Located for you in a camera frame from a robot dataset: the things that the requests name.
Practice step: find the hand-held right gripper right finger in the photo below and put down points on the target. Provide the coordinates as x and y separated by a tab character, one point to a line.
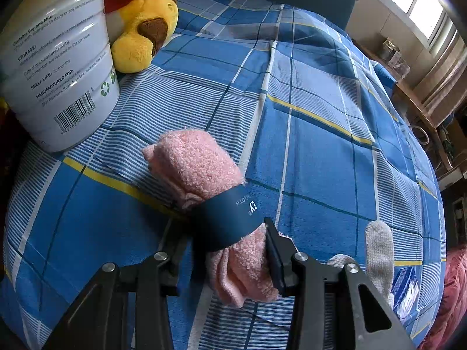
275	259

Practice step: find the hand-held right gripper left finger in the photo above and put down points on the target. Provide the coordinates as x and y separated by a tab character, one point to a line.
175	255

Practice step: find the pink towel with blue band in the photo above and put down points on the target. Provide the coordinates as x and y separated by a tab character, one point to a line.
193	160

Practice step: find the white knit glove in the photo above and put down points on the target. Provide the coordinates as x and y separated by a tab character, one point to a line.
379	248

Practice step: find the blue plaid bedsheet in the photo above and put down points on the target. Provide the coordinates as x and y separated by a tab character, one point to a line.
310	153

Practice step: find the blue tissue packet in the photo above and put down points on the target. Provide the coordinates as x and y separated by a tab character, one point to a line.
405	288

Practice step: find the red patterned blanket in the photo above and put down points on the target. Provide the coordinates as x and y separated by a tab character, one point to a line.
452	299

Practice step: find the wooden desk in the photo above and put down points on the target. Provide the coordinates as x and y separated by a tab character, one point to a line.
412	98

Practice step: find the white metal can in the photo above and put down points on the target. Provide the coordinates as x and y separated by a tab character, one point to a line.
54	80

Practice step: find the yellow plush bear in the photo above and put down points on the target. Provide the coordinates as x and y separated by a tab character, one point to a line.
138	43

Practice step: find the clear plastic box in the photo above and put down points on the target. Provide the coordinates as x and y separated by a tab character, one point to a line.
396	62

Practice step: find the beige curtain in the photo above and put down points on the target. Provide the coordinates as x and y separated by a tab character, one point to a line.
445	76

